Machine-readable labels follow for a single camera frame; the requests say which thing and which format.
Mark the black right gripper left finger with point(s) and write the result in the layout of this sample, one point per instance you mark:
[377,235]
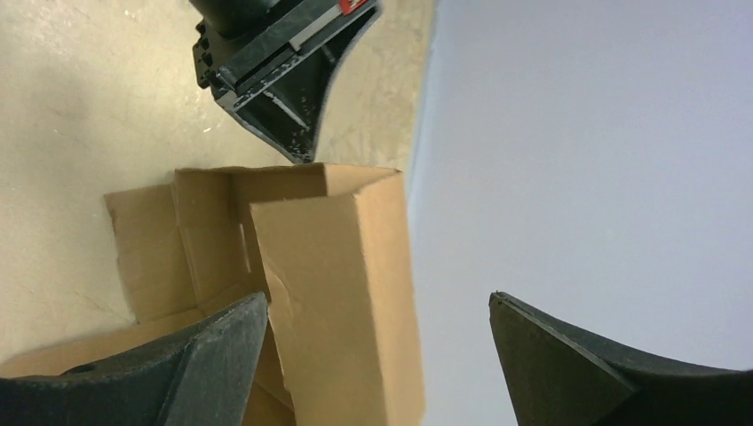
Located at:
[200,375]

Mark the brown cardboard box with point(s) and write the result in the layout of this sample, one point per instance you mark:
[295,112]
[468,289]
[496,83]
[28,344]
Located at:
[328,247]

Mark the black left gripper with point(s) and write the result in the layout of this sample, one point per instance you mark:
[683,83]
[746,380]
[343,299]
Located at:
[271,64]

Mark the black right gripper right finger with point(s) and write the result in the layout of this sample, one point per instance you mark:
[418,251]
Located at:
[559,374]

